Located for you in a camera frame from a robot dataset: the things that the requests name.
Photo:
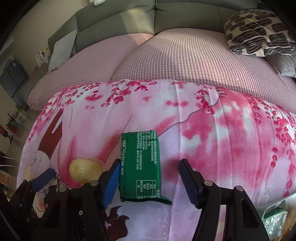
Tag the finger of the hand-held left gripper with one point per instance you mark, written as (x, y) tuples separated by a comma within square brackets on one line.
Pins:
[(42, 179)]

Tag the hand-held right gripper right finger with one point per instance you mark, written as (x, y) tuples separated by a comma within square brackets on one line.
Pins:
[(189, 183)]

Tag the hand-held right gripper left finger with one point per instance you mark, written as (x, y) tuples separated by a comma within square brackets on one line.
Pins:
[(111, 185)]

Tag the pale yellow jelly snack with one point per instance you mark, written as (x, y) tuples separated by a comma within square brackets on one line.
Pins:
[(83, 170)]

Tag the green white snack packet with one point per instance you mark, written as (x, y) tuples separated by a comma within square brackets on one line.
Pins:
[(275, 222)]

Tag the pink printed blanket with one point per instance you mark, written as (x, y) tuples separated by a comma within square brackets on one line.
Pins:
[(208, 129)]

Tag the colourful cluttered shelf items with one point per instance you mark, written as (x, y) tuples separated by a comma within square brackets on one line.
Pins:
[(16, 120)]

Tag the grey cabinet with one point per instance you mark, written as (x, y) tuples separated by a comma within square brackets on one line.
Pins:
[(12, 76)]

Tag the white and yellow object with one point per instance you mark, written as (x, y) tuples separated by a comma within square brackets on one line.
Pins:
[(41, 55)]

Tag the pink waffle sofa cover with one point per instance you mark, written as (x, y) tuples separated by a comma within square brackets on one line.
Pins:
[(185, 58)]

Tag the grey quilted pillow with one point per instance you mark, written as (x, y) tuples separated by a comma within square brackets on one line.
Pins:
[(284, 64)]

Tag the black white patterned pillow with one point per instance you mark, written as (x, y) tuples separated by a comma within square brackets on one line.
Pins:
[(254, 30)]

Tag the grey white plush toy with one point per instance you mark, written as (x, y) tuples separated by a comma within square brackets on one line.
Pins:
[(99, 1)]

